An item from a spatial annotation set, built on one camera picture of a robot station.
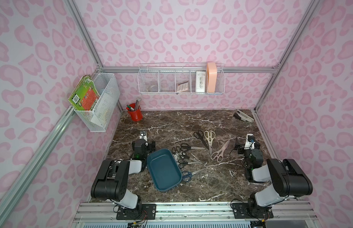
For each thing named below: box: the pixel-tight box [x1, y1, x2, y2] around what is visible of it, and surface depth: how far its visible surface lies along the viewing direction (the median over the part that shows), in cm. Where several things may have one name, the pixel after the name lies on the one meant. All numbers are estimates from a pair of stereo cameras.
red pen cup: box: [128, 105, 143, 122], surface depth 113 cm
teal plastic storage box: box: [147, 148, 183, 192], surface depth 92 cm
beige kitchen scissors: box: [204, 130, 216, 155], surface depth 105 cm
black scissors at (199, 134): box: [193, 130, 210, 150], surface depth 106 cm
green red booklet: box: [68, 75, 101, 111], surface depth 73 cm
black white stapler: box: [233, 109, 255, 124], surface depth 116 cm
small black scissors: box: [180, 152, 202, 163], surface depth 95 cm
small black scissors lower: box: [177, 159, 203, 169], surface depth 92 cm
